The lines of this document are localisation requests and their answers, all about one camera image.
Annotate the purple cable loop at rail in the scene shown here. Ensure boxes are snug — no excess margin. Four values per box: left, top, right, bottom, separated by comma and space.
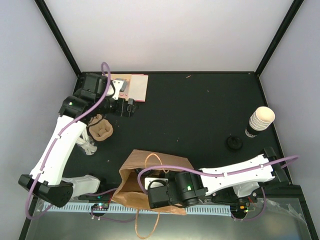
90, 185, 142, 222

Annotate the perforated white metal rail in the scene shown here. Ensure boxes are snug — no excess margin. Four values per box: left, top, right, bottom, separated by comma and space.
42, 201, 232, 217

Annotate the brown pulp cup carrier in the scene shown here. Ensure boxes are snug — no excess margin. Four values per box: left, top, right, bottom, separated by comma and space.
87, 114, 114, 142

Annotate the brown paper bag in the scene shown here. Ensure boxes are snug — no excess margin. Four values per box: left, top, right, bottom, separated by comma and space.
111, 149, 197, 240

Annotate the white plastic cutlery bundle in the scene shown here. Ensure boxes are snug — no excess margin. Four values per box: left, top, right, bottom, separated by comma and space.
76, 136, 98, 156

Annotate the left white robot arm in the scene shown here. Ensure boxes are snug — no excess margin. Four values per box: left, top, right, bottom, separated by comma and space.
18, 73, 137, 207

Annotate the printed orange paper bag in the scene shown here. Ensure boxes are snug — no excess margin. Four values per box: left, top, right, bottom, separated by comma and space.
107, 73, 149, 102

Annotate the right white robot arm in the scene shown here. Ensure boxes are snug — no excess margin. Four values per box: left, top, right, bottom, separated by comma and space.
137, 147, 296, 209

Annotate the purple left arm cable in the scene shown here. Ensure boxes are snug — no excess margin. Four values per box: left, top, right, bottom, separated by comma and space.
26, 61, 113, 220

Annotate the stack of white paper cups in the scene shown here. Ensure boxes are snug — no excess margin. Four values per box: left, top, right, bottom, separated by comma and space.
249, 106, 276, 132

